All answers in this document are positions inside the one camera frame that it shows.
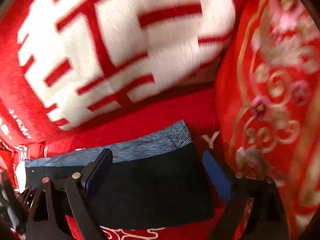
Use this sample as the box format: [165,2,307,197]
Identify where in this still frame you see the black pants blue side stripes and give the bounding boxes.
[24,120,215,230]

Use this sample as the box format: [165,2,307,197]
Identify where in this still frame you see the red wedding blanket white characters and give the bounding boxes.
[0,0,251,240]

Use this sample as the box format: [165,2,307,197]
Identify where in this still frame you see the red embroidered floral pillow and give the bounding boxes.
[216,0,319,239]

